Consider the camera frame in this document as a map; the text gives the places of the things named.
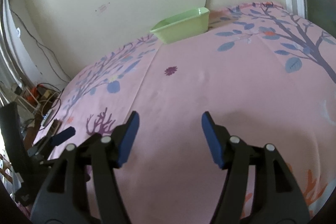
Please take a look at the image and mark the green ceramic tray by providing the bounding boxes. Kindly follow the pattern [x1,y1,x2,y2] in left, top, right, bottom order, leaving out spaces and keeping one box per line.
[150,7,210,44]

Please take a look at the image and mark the small grey device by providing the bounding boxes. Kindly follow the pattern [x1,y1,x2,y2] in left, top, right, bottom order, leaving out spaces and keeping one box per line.
[41,110,56,127]

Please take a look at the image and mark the orange clutter on floor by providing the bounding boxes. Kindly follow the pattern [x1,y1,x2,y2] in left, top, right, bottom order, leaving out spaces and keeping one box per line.
[15,82,63,115]

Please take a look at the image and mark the pink floral bedsheet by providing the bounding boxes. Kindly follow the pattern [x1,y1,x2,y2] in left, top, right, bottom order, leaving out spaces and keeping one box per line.
[31,2,336,224]

